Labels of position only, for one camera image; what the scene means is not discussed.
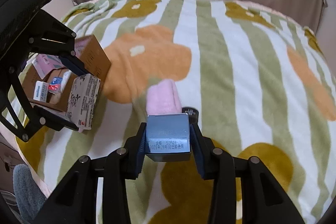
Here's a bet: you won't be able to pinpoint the brown cardboard box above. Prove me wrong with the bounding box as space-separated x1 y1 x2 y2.
22 35 111 113

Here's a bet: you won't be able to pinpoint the white box black drawings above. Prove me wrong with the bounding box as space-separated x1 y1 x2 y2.
66 73 100 132

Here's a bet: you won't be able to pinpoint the white blue carton box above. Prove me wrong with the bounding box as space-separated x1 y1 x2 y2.
33 81 49 102

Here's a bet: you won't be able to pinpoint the pink fluffy sock roll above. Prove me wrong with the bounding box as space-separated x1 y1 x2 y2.
146 79 182 115

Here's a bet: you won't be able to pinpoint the small black jar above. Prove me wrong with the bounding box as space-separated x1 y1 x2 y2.
182 106 199 124

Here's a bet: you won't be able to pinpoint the small blue metallic box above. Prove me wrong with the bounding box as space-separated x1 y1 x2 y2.
145 113 191 162

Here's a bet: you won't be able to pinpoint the clear plastic floss pack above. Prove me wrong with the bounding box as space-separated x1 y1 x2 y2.
48 76 62 94

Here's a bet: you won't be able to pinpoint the grey upholstered headboard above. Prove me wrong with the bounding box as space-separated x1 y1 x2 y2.
42 0 75 21

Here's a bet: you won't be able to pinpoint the grey fuzzy slipper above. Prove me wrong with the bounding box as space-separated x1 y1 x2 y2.
13 164 47 223

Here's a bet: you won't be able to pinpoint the striped floral fleece blanket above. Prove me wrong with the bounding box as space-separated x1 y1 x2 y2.
3 0 335 223

